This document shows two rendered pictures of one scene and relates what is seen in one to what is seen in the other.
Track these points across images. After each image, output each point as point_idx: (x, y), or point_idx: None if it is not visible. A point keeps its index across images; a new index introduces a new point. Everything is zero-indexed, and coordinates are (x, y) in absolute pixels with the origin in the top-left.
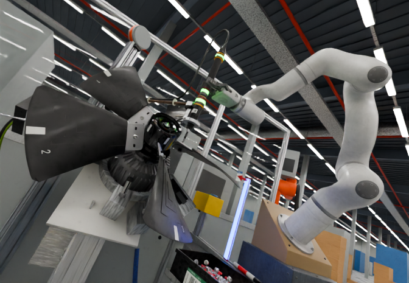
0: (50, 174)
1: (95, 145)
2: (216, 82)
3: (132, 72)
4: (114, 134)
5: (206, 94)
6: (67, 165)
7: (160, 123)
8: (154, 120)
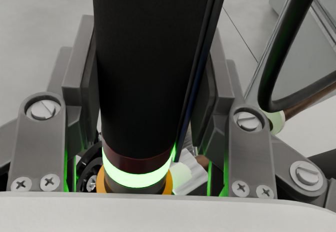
0: (79, 153)
1: (89, 145)
2: (34, 108)
3: None
4: (93, 144)
5: (103, 168)
6: (84, 153)
7: (86, 171)
8: (87, 155)
